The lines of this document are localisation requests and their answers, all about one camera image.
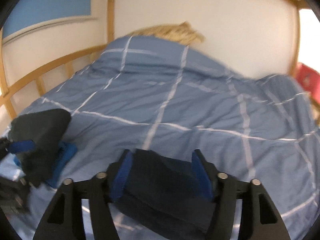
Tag wooden bunk bed frame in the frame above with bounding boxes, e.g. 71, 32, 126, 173
1, 0, 310, 126

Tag navy blue pants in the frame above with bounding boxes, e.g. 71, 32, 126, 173
111, 149, 215, 239

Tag red plastic storage box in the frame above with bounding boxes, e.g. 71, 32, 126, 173
296, 62, 319, 96

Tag dark grey folded garment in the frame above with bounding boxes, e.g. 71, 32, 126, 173
7, 108, 72, 188

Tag beige patterned pillow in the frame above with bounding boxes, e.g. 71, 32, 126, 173
128, 22, 205, 46

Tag bright blue folded garment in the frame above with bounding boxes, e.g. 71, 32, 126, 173
14, 141, 78, 189

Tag blue checked duvet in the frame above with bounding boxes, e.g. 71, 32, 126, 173
4, 35, 320, 240

